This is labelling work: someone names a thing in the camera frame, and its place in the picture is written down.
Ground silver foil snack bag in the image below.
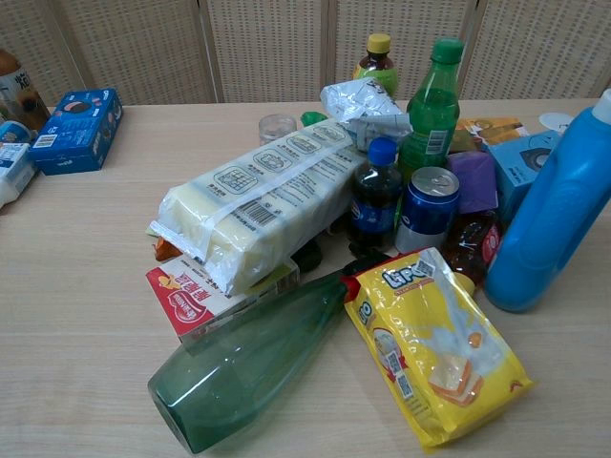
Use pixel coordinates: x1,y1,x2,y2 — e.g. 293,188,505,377
319,77,414,143

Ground yellow Lipo snack bag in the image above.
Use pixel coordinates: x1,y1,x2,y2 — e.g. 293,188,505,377
343,246,535,441

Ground large white noodle package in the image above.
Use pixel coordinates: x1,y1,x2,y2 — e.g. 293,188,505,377
149,118,373,295

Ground small Pepsi cola bottle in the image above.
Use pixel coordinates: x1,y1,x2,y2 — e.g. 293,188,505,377
348,136,404,251

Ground small clear plastic cup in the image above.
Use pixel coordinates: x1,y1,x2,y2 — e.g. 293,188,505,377
259,114,298,147

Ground blue Pepsi can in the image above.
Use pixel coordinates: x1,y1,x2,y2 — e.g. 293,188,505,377
394,166,461,255

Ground red and white box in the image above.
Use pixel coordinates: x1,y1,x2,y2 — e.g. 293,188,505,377
145,254,302,357

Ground dark green glass bottle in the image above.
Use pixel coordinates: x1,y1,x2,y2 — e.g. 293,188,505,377
147,260,390,455

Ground green soda bottle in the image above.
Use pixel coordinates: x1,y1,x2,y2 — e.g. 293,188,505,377
397,37,466,185

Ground dark red snack packet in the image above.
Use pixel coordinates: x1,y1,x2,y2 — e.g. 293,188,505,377
441,210,504,284

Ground purple box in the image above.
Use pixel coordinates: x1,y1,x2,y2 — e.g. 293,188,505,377
446,150,500,216

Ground yellow-capped tea bottle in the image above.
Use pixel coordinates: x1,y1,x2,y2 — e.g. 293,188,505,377
351,32,400,95

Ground folding screen partition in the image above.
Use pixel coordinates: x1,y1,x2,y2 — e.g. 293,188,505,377
0,0,611,109

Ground orange and yellow flat packet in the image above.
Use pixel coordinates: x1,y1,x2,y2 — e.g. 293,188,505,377
448,116,528,154

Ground light blue carton box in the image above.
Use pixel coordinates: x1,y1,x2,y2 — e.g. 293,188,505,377
485,132,562,229

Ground blue Oreo box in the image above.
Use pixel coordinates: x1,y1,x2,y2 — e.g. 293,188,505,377
28,87,124,177

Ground blue detergent bottle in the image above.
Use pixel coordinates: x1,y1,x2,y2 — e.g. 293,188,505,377
484,88,611,314

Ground white round lid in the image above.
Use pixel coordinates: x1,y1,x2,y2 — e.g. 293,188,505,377
538,112,575,131

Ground white and blue milk pack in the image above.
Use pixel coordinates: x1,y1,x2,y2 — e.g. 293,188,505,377
0,141,39,211

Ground blue and white round tub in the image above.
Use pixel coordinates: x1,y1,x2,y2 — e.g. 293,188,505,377
0,119,32,145

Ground brown-capped drink bottle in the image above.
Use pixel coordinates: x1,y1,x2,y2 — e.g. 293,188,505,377
0,48,53,135

